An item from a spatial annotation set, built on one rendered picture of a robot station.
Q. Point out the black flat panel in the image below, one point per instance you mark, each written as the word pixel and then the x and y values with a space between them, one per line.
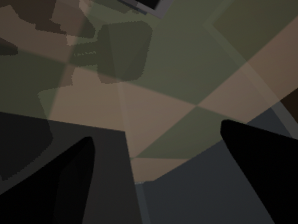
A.
pixel 27 144

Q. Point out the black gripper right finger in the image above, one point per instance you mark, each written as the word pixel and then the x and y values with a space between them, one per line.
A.
pixel 270 164

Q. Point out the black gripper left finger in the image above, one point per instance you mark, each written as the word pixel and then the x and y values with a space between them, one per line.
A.
pixel 56 193

